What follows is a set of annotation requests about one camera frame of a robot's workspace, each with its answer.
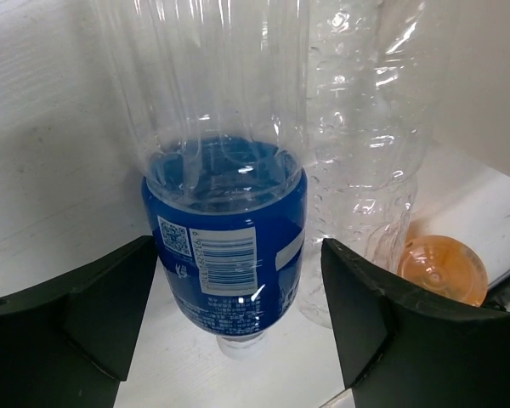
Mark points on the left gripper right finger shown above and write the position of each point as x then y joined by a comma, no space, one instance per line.
402,346

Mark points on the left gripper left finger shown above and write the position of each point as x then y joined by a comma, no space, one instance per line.
69,341

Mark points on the clear plastic bottle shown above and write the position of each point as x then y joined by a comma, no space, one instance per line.
365,146

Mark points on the blue label plastic bottle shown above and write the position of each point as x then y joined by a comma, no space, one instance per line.
214,94

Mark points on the cream plastic bin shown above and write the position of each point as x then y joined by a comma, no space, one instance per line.
473,115

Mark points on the orange juice bottle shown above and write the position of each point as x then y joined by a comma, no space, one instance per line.
445,266

